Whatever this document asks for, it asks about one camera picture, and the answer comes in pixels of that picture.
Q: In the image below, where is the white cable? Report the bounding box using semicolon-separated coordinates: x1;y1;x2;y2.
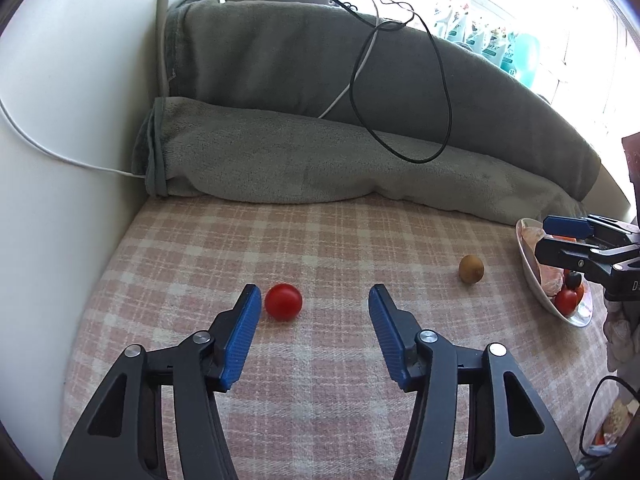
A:
0;98;147;179

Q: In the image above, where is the grey folded blanket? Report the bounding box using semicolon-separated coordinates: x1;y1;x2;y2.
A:
131;0;602;223

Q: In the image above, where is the red cherry tomato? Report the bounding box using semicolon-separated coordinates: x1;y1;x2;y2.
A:
553;288;582;318
265;283;303;322

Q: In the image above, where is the white gloved right hand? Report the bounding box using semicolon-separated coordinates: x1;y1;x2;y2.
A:
603;299;639;372

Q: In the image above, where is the floral white plate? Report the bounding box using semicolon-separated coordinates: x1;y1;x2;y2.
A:
515;218;593;328

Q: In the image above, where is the black cable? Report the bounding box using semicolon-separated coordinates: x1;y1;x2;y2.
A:
286;0;454;165

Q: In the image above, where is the blue detergent bottle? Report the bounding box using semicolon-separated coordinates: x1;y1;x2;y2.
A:
508;34;539;88

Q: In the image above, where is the peeled pomelo segment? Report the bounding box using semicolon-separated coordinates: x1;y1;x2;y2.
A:
521;226;564;298

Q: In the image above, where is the pink plaid tablecloth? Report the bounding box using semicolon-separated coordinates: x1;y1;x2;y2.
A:
62;196;617;479

